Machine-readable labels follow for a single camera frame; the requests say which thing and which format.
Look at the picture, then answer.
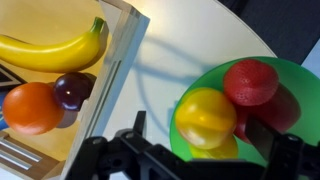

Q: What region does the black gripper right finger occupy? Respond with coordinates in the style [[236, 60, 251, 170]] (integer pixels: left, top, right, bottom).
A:
[[244, 114, 285, 162]]

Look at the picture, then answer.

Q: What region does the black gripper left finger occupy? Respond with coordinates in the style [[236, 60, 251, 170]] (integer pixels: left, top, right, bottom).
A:
[[133, 110, 148, 138]]

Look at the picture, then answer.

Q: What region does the dark purple toy plum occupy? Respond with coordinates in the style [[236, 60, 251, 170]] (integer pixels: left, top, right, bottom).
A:
[[53, 72, 95, 112]]

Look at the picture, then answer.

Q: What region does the dark red toy apple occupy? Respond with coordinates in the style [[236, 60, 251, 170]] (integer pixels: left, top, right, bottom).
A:
[[233, 83, 302, 144]]

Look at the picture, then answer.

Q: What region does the yellow toy banana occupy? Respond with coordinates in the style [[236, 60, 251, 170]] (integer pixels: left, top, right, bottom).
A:
[[0, 16, 106, 74]]

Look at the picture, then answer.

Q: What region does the green plastic bowl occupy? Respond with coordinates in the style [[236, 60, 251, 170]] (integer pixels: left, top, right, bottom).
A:
[[169, 56, 320, 168]]

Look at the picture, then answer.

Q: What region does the light wooden tray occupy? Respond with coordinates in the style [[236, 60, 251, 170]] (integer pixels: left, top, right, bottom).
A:
[[0, 0, 151, 180]]

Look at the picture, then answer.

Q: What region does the deep orange toy fruit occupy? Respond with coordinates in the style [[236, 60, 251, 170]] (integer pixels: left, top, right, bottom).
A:
[[2, 82, 65, 136]]

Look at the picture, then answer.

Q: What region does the yellow toy lemon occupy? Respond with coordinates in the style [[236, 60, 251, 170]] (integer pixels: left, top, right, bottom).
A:
[[188, 134, 239, 160]]

